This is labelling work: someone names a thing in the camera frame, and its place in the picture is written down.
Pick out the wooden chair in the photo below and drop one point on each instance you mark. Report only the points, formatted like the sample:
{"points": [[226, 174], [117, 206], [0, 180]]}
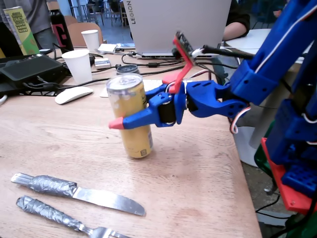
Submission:
{"points": [[75, 34]]}

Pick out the person in grey shirt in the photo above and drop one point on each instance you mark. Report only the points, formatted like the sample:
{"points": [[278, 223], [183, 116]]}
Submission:
{"points": [[40, 15]]}

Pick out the yellow drink can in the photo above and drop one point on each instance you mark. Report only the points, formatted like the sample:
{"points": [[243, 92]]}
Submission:
{"points": [[126, 99]]}

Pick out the bare person forearm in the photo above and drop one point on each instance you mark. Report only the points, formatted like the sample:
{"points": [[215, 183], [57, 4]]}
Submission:
{"points": [[234, 31]]}

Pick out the yellow green snack box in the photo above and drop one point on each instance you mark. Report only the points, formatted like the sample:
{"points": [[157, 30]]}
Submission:
{"points": [[22, 32]]}

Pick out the black round lid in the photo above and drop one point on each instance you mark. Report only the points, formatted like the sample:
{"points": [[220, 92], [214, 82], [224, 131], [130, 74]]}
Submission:
{"points": [[127, 69]]}

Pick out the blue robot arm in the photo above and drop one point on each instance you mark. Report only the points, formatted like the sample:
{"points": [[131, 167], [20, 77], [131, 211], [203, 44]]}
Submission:
{"points": [[260, 74]]}

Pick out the green clamp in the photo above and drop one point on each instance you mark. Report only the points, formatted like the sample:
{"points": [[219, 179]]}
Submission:
{"points": [[304, 230], [262, 161]]}

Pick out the blue gripper black motor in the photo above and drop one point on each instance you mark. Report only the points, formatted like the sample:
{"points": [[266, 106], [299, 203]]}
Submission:
{"points": [[155, 107]]}

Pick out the black mesh laptop stand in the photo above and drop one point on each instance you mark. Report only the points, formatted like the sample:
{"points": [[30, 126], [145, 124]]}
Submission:
{"points": [[37, 93]]}

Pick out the small silver box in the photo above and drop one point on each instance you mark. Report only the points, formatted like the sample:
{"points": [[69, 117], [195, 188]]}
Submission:
{"points": [[102, 64]]}

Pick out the person in black shirt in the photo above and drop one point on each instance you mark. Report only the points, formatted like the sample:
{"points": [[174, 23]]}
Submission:
{"points": [[239, 12]]}

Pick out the grey Legion laptop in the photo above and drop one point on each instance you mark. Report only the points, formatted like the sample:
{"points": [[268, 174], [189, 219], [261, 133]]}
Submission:
{"points": [[173, 22]]}

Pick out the white paper cup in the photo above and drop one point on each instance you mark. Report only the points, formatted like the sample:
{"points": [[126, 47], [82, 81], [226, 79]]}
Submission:
{"points": [[91, 41], [78, 67]]}

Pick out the red camera mount bracket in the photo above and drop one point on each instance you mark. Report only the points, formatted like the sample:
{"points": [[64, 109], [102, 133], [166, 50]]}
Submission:
{"points": [[182, 74]]}

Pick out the red robot base plate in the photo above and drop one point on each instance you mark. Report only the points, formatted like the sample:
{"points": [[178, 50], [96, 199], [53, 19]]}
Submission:
{"points": [[289, 196]]}

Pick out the light blue booklet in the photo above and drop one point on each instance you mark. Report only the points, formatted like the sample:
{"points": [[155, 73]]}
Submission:
{"points": [[126, 45]]}

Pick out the white flat box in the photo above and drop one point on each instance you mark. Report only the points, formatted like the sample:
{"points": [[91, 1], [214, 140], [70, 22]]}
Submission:
{"points": [[107, 47]]}

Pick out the white computer mouse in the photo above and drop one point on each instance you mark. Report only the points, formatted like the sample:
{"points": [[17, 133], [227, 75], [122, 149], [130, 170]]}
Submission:
{"points": [[74, 95]]}

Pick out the black laptop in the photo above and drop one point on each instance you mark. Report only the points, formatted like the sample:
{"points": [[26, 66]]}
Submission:
{"points": [[29, 68]]}

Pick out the black camera board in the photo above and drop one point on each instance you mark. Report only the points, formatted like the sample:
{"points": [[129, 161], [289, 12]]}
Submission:
{"points": [[184, 44]]}

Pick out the black bottle pink letter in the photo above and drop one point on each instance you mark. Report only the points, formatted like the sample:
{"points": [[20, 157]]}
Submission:
{"points": [[60, 32]]}

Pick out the white keyboard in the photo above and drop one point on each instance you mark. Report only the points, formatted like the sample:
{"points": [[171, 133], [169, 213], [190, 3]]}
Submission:
{"points": [[152, 84]]}

